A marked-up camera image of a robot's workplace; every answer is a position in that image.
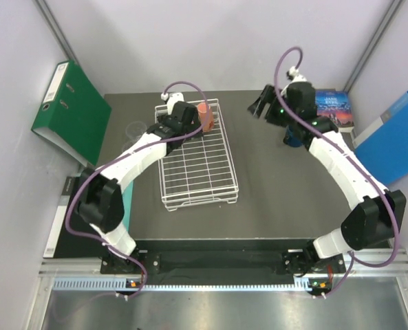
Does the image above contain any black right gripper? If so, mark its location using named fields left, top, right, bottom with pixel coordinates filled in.
left=248, top=85, right=299, bottom=128

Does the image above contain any dark blue mug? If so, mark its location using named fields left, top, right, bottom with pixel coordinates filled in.
left=283, top=126, right=304, bottom=148

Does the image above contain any clear faceted plastic cup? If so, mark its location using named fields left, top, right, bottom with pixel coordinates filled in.
left=125, top=121, right=147, bottom=141

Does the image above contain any white wire dish rack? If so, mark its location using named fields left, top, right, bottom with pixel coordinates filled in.
left=158, top=98, right=239, bottom=211

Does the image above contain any clear heavy-base glass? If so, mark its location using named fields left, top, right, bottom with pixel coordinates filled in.
left=121, top=142, right=129, bottom=153

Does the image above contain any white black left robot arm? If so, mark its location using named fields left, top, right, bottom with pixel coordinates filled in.
left=74, top=100, right=202, bottom=273

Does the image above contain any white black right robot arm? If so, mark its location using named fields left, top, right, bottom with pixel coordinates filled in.
left=248, top=82, right=406, bottom=272

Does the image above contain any orange mug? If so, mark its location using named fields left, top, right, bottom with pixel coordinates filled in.
left=197, top=102, right=215, bottom=133

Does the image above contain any Jane Eyre paperback book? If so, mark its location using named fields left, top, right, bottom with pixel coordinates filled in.
left=315, top=89, right=354, bottom=133

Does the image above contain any green lever arch binder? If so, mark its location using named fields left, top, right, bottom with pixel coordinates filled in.
left=31, top=60, right=111, bottom=166

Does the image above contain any blue folder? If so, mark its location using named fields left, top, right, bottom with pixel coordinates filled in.
left=354, top=90, right=408, bottom=186

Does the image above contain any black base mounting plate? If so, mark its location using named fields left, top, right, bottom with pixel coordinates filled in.
left=100, top=249, right=347, bottom=278

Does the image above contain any black notebook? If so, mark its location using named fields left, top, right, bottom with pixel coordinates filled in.
left=43, top=175, right=105, bottom=259

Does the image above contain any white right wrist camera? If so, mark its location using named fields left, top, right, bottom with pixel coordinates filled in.
left=286, top=66, right=307, bottom=83

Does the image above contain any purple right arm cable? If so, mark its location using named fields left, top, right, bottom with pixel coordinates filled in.
left=274, top=46, right=401, bottom=298

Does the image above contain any grey slotted cable duct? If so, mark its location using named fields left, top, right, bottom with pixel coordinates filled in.
left=52, top=277, right=332, bottom=292

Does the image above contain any aluminium frame rail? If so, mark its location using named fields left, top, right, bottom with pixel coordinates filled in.
left=39, top=250, right=408, bottom=285

